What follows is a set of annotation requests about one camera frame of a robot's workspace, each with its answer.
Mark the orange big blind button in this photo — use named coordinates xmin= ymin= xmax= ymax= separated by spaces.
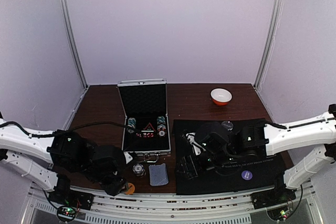
xmin=123 ymin=183 xmax=135 ymax=195

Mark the clear acrylic dealer button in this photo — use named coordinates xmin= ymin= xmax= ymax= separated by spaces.
xmin=221 ymin=121 xmax=234 ymax=131

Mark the purple small blind button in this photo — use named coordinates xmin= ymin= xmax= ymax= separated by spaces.
xmin=241 ymin=170 xmax=253 ymax=181

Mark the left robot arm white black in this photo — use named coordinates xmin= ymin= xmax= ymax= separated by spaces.
xmin=1 ymin=119 xmax=132 ymax=205

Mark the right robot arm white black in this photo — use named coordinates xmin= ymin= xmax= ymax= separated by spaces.
xmin=175 ymin=104 xmax=335 ymax=204

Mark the blue playing card deck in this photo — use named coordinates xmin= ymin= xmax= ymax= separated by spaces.
xmin=149 ymin=163 xmax=169 ymax=187

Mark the red dice row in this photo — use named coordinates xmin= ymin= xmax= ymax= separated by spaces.
xmin=136 ymin=132 xmax=155 ymax=138

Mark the right chip stack in case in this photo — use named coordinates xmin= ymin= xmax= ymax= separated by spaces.
xmin=157 ymin=116 xmax=166 ymax=137

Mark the chip stack in case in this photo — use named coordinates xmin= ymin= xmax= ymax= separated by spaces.
xmin=157 ymin=116 xmax=166 ymax=137
xmin=127 ymin=118 xmax=137 ymax=134

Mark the left round circuit board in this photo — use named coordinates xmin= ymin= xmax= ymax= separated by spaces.
xmin=56 ymin=206 xmax=78 ymax=223

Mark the round circuit board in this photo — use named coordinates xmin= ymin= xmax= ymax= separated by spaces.
xmin=267 ymin=206 xmax=295 ymax=222
xmin=56 ymin=206 xmax=78 ymax=223

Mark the aluminium poker case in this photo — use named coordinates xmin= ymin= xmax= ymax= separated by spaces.
xmin=117 ymin=78 xmax=171 ymax=157

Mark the black triangular all-in button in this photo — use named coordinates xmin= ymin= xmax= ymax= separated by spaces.
xmin=141 ymin=123 xmax=155 ymax=133

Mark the left chip stack in case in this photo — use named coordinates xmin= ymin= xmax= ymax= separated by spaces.
xmin=127 ymin=118 xmax=137 ymax=134

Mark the orange white bowl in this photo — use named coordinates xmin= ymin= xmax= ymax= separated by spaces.
xmin=210 ymin=88 xmax=233 ymax=106

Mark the black poker mat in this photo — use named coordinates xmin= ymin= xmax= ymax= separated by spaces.
xmin=173 ymin=120 xmax=287 ymax=195

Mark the right round circuit board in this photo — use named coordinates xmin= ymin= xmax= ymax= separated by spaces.
xmin=267 ymin=206 xmax=295 ymax=222

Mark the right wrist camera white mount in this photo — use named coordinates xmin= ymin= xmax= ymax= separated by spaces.
xmin=182 ymin=130 xmax=204 ymax=156

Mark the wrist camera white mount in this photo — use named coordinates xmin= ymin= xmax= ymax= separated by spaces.
xmin=123 ymin=152 xmax=137 ymax=164
xmin=182 ymin=130 xmax=204 ymax=156

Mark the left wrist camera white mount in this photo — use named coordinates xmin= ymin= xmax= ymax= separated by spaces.
xmin=123 ymin=152 xmax=137 ymax=164

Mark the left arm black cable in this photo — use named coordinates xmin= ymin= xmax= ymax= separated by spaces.
xmin=0 ymin=121 xmax=137 ymax=138

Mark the front aluminium rail base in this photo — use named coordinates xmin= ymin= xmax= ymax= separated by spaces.
xmin=22 ymin=182 xmax=325 ymax=224

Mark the right aluminium frame post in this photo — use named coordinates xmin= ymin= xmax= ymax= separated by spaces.
xmin=254 ymin=0 xmax=284 ymax=90

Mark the aluminium frame post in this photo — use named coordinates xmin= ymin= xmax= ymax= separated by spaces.
xmin=254 ymin=0 xmax=284 ymax=90
xmin=60 ymin=0 xmax=88 ymax=89

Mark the left aluminium frame post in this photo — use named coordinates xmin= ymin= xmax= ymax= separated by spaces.
xmin=60 ymin=0 xmax=88 ymax=89

